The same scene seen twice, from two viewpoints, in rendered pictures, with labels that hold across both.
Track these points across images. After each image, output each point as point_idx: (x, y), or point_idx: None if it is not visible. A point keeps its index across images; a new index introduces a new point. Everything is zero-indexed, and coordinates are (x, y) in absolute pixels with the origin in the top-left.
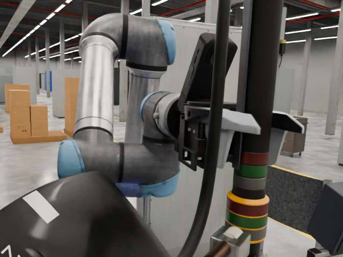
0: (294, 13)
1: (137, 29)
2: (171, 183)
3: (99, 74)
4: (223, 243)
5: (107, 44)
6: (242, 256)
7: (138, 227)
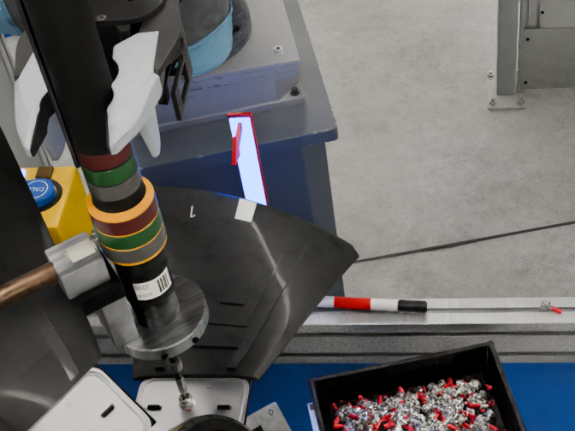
0: None
1: None
2: (198, 54)
3: None
4: (46, 267)
5: None
6: (77, 286)
7: (3, 197)
